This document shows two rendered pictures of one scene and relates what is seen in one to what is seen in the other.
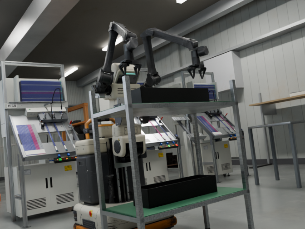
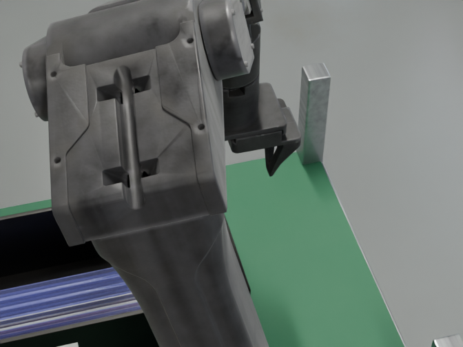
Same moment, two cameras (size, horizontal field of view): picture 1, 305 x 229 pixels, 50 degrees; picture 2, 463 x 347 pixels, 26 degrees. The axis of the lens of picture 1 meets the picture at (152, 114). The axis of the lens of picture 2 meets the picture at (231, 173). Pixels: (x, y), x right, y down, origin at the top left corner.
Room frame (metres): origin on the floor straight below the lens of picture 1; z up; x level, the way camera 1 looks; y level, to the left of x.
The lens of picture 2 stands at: (2.67, 0.37, 1.92)
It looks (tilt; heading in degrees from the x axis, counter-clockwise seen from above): 47 degrees down; 202
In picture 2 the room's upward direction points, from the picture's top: straight up
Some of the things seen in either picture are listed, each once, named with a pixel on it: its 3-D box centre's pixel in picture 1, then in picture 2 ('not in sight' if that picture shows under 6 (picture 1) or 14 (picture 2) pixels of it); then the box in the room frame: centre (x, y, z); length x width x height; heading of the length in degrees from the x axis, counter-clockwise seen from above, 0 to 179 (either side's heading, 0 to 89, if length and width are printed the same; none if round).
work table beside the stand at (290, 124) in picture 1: (283, 153); not in sight; (4.39, -1.67, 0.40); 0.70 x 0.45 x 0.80; 30
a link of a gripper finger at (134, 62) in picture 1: (134, 69); not in sight; (2.02, 0.08, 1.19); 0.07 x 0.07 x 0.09; 36
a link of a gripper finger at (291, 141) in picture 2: (126, 69); (258, 143); (1.98, 0.13, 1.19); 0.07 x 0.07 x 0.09; 36
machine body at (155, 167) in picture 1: (136, 171); not in sight; (5.06, 0.34, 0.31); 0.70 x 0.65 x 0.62; 126
